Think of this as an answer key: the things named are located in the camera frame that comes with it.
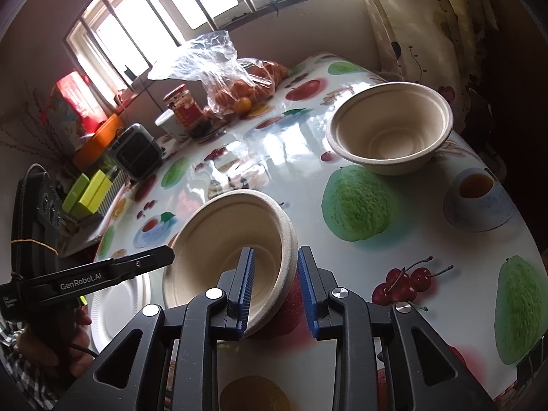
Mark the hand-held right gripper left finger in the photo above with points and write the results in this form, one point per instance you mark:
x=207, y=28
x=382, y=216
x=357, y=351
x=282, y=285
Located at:
x=248, y=291

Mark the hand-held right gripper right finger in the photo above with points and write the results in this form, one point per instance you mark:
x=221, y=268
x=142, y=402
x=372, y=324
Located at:
x=309, y=291

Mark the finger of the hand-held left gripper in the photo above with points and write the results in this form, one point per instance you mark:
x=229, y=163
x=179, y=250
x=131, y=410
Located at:
x=145, y=261

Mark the beige pulp bowl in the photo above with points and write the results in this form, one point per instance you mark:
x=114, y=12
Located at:
x=214, y=257
x=385, y=137

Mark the white foam plate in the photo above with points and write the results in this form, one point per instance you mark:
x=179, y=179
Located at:
x=120, y=312

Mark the person's left hand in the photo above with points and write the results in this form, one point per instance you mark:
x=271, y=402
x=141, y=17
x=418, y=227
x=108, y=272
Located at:
x=83, y=361

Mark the grey flat board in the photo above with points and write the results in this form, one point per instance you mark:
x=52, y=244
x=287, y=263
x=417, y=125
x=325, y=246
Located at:
x=81, y=239

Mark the grey corrugated tray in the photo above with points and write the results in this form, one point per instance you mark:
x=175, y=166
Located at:
x=116, y=190

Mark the bright green box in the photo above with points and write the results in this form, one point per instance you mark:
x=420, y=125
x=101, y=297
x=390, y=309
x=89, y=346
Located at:
x=96, y=192

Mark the small grey desktop fan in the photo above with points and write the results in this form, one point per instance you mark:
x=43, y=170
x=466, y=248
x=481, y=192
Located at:
x=135, y=152

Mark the fruit print tablecloth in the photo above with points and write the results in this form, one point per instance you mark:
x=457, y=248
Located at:
x=406, y=231

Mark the white plastic tub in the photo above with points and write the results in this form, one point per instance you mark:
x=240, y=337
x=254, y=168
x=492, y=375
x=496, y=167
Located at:
x=171, y=126

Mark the dried branches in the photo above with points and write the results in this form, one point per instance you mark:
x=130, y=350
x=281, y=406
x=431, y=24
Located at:
x=30, y=137

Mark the red label glass jar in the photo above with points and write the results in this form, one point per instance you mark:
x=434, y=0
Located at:
x=184, y=109

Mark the red box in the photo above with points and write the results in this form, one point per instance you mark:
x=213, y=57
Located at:
x=77, y=98

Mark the plastic bag of oranges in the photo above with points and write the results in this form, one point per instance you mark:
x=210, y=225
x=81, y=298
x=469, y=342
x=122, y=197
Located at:
x=239, y=90

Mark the barred window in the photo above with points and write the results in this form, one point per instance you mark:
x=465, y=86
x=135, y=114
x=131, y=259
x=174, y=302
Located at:
x=128, y=21

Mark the patterned curtain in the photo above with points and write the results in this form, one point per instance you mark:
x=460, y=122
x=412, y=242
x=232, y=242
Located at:
x=428, y=30

